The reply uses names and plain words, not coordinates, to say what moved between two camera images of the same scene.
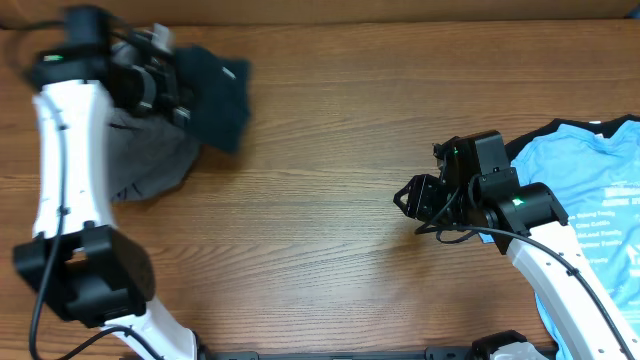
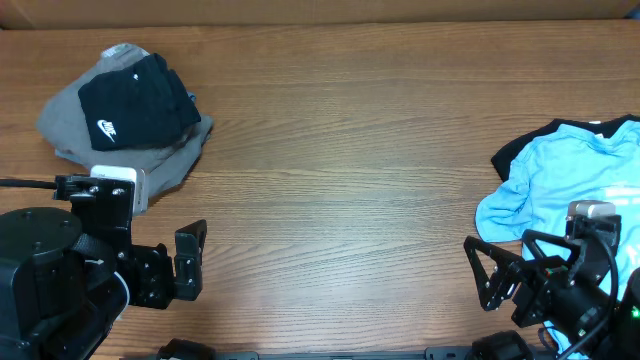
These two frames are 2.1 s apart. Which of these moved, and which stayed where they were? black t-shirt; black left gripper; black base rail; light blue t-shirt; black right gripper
Moved: black left gripper; black right gripper; black t-shirt
Stayed: light blue t-shirt; black base rail
